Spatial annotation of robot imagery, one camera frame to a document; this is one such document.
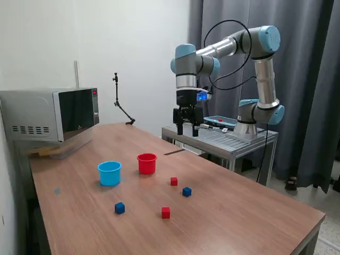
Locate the red plastic cup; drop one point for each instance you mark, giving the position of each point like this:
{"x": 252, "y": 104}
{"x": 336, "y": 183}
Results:
{"x": 146, "y": 167}

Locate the blue tape mark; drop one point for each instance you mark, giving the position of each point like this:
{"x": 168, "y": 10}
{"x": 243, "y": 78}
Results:
{"x": 57, "y": 190}

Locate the blue cube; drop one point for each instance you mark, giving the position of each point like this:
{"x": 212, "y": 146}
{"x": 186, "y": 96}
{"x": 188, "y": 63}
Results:
{"x": 187, "y": 192}
{"x": 119, "y": 208}

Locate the robot teach pendant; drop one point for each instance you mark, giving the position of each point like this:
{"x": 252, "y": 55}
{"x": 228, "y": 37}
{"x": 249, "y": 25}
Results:
{"x": 223, "y": 120}

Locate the white vertical pole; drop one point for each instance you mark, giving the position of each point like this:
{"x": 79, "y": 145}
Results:
{"x": 76, "y": 74}

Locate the wooden boards stack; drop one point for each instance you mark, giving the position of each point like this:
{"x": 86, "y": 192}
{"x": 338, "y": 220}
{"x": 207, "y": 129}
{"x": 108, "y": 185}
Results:
{"x": 42, "y": 152}

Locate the silver microwave oven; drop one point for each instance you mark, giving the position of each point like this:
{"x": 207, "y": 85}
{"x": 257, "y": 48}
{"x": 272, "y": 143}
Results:
{"x": 34, "y": 111}

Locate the red cube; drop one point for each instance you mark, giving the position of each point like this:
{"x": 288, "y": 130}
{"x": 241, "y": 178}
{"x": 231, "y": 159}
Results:
{"x": 165, "y": 213}
{"x": 173, "y": 182}

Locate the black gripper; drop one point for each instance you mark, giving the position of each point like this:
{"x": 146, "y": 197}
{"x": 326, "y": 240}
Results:
{"x": 186, "y": 99}

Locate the grey metal robot stand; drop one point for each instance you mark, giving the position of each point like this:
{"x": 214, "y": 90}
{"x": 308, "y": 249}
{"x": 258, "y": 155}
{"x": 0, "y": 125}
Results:
{"x": 220, "y": 138}

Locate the foot in black sandal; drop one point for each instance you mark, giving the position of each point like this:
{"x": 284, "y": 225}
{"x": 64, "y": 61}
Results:
{"x": 291, "y": 183}

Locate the blue plastic cup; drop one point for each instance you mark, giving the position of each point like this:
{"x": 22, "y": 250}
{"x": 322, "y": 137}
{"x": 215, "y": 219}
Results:
{"x": 109, "y": 175}

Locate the silver blue UR5e robot arm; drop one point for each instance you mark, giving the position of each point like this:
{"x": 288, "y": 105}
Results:
{"x": 261, "y": 77}

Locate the grey curtain panel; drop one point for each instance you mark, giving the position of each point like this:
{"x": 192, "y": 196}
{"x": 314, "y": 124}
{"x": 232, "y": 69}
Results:
{"x": 305, "y": 66}
{"x": 202, "y": 16}

